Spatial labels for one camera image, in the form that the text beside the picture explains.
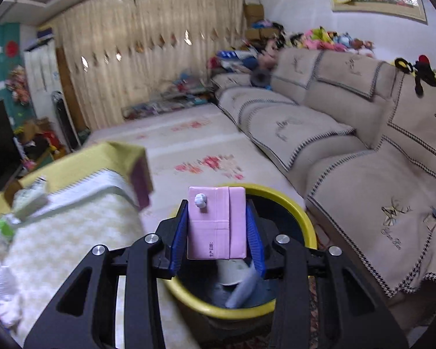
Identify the brown wooden tray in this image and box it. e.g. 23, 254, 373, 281
3, 180, 23, 208

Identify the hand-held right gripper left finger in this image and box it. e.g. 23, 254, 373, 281
24, 199, 190, 349

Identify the white crumpled tissue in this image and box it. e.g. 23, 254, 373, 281
0, 256, 23, 328

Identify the row of books and toys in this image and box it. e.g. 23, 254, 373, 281
121, 74, 219, 119

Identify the white paper cup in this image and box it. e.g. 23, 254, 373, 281
217, 259, 255, 286

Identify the yellow rimmed dark trash bin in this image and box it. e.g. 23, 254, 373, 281
163, 184, 317, 335

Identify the white floral floor mat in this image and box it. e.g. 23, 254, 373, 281
83, 104, 306, 226

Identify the brown wooden coffee table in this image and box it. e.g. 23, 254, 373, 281
129, 149, 155, 209

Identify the stack of cardboard boxes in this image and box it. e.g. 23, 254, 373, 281
244, 3, 277, 41

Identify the red patterned rug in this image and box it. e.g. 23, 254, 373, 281
310, 222, 333, 253

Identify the green printed cardboard box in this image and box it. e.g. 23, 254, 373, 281
12, 177, 50, 222

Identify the artificial flower bouquet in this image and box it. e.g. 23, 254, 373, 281
5, 65, 32, 104

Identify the black red yellow plush toy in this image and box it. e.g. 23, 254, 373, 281
394, 55, 436, 97

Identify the open cardboard box with toys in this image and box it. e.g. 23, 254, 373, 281
16, 118, 65, 170

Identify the pink drink carton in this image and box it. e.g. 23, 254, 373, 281
187, 186, 248, 260

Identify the green white drink bottle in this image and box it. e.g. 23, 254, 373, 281
0, 214, 16, 251

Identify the pile of plush toys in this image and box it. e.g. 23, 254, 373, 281
287, 27, 375, 58

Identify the pink plush doll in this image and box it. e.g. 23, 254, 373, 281
258, 42, 280, 68

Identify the beige sofa with deer print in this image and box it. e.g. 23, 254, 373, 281
212, 49, 436, 331

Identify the grey neck pillow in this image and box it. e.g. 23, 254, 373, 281
250, 70, 273, 88

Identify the black tower fan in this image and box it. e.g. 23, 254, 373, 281
52, 92, 77, 152

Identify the blue white star print bag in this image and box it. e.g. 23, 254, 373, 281
218, 49, 257, 68

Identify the white tall cabinet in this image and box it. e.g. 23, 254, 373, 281
24, 40, 65, 115

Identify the yellow patterned tablecloth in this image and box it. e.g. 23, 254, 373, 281
0, 142, 155, 349

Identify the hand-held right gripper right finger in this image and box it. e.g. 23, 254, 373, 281
245, 204, 409, 349

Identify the cream patterned curtain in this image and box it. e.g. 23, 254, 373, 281
47, 0, 248, 131

